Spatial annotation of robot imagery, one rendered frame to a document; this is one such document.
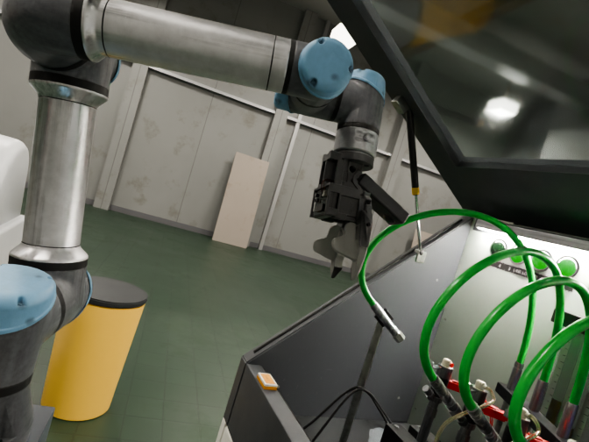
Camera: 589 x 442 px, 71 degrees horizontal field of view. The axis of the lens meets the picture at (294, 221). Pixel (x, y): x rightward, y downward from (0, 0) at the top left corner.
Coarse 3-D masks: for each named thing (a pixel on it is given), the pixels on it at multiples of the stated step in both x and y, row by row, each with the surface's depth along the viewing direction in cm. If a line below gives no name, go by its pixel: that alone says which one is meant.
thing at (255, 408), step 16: (256, 368) 95; (240, 384) 96; (256, 384) 89; (240, 400) 94; (256, 400) 87; (272, 400) 83; (240, 416) 92; (256, 416) 85; (272, 416) 79; (288, 416) 79; (240, 432) 90; (256, 432) 83; (272, 432) 77; (288, 432) 73; (304, 432) 75
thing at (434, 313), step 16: (496, 256) 67; (512, 256) 68; (544, 256) 71; (464, 272) 65; (560, 272) 73; (448, 288) 64; (560, 288) 74; (560, 304) 75; (432, 320) 63; (560, 320) 75; (432, 368) 65; (544, 368) 77; (432, 384) 66; (544, 384) 76; (448, 400) 67
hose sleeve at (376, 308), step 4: (376, 304) 85; (372, 308) 86; (376, 308) 85; (380, 308) 86; (376, 312) 85; (380, 312) 85; (384, 312) 86; (380, 316) 85; (384, 316) 85; (380, 320) 86; (384, 320) 85; (388, 320) 85; (384, 324) 86; (388, 324) 85; (392, 324) 85; (388, 328) 86; (392, 328) 85; (396, 328) 86; (392, 332) 86; (396, 332) 85
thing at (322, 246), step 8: (328, 232) 73; (336, 232) 74; (320, 240) 73; (328, 240) 74; (320, 248) 73; (328, 248) 74; (328, 256) 74; (336, 256) 73; (336, 264) 74; (336, 272) 74
